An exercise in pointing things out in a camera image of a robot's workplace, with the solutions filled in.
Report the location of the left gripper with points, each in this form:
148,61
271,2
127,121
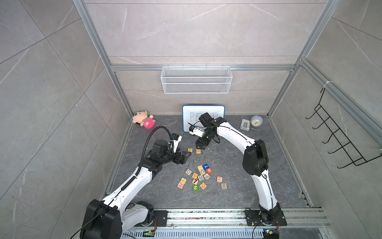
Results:
183,159

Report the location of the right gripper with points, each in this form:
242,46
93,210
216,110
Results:
199,143

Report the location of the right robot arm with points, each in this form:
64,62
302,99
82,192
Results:
255,163

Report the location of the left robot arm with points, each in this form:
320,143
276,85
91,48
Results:
111,216

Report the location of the wooden block pink N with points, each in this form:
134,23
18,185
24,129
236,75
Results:
180,185

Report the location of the wooden block orange picture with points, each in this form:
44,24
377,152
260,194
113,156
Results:
203,185

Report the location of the small white rectangular box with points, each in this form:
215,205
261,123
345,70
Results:
245,125

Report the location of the pink plush toy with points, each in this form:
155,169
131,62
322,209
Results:
143,119

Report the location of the round white clock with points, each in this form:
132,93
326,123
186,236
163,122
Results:
256,121

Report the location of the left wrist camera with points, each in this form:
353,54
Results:
175,140

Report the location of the whiteboard with blue frame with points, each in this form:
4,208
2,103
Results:
191,114

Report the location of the white wire basket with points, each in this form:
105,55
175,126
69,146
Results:
196,80

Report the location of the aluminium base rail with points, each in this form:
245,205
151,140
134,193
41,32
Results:
234,223

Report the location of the black wall hook rack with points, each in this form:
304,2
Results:
345,144

